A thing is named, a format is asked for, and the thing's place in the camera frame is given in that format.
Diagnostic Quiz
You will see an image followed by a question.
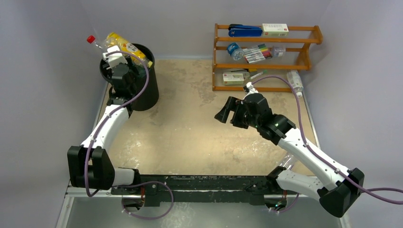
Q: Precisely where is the yellow lemon drink bottle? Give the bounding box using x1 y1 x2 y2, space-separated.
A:
104 32 153 68

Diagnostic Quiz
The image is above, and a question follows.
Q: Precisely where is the red cap bottle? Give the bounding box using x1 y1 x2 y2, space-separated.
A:
86 35 107 58

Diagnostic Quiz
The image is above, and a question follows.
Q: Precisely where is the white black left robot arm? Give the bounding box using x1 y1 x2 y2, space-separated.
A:
67 63 150 197

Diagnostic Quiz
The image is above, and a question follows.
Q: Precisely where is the clear bottle under right arm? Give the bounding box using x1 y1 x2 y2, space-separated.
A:
278 153 298 170

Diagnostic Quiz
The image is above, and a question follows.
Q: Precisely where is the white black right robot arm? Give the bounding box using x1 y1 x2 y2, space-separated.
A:
214 94 365 218

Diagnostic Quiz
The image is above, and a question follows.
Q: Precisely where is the black plastic waste bin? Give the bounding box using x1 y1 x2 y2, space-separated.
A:
99 43 159 111

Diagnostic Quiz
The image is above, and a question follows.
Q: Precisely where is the green white marker pen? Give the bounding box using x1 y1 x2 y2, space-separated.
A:
250 70 268 80

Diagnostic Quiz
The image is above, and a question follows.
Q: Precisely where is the white green stapler box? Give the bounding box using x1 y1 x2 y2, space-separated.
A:
222 72 250 86

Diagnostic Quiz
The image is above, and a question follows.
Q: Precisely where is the white label bottle by shelf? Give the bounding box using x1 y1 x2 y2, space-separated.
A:
287 70 304 97

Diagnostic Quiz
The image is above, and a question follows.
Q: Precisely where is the pack of coloured markers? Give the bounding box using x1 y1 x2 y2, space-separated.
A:
242 44 273 64

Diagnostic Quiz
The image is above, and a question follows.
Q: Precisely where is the blue tape dispenser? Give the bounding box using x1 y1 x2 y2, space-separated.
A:
227 42 244 61

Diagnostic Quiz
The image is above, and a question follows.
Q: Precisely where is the small clear jar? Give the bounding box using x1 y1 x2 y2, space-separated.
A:
271 46 286 58

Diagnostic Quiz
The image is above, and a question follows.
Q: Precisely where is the orange wooden shelf rack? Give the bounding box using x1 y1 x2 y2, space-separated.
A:
212 24 323 91

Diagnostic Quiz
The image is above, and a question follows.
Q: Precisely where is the white green box top shelf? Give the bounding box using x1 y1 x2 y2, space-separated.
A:
261 23 289 38

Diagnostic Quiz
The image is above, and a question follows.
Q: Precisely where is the blue stapler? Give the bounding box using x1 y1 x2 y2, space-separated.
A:
228 24 262 37

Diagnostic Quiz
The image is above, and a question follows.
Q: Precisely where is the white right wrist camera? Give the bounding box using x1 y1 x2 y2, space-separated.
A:
243 82 259 99

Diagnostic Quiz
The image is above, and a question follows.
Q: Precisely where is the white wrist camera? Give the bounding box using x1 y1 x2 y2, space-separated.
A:
103 45 127 69
243 82 259 99

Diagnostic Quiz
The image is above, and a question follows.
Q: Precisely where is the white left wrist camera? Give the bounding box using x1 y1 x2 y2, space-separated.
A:
103 45 127 69

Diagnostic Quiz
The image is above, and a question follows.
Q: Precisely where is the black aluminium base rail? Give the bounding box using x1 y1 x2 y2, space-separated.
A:
64 173 318 211

